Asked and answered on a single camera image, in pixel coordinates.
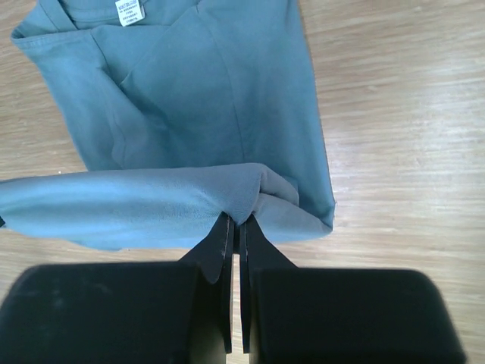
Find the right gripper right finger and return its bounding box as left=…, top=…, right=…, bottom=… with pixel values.
left=239, top=218, right=466, bottom=363

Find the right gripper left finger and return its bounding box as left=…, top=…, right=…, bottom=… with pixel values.
left=1, top=215, right=233, bottom=363

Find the blue-grey t shirt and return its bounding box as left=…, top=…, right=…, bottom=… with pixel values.
left=1, top=1, right=335, bottom=250

